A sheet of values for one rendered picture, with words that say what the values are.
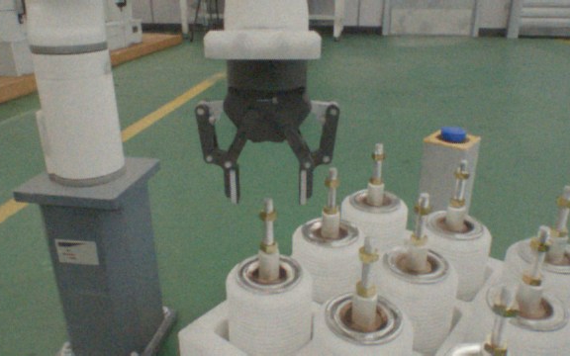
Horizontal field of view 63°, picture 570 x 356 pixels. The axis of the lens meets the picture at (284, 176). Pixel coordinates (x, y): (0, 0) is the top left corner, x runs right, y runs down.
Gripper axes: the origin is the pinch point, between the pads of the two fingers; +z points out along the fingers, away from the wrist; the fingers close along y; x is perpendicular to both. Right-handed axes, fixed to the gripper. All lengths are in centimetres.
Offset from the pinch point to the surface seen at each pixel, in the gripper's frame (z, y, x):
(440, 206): 14.6, -27.1, -26.1
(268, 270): 9.0, 0.1, 1.3
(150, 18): 21, 165, -537
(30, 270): 35, 52, -37
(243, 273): 10.0, 2.9, 0.5
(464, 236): 9.9, -24.2, -7.9
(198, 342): 17.3, 7.9, 3.2
